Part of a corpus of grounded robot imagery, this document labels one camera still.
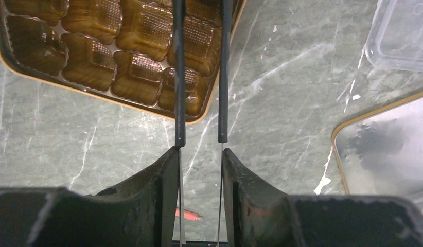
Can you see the clear plastic tray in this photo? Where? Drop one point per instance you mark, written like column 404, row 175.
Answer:
column 395, row 40

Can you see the red pen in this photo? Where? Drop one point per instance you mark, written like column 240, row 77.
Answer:
column 188, row 215

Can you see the gold chocolate box tray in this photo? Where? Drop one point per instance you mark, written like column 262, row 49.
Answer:
column 118, row 51

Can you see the square silver metal lid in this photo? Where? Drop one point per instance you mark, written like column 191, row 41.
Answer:
column 381, row 152

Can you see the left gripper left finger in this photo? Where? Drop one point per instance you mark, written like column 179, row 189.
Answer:
column 139, row 211

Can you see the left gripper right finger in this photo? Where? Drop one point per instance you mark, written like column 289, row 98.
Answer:
column 258, row 214

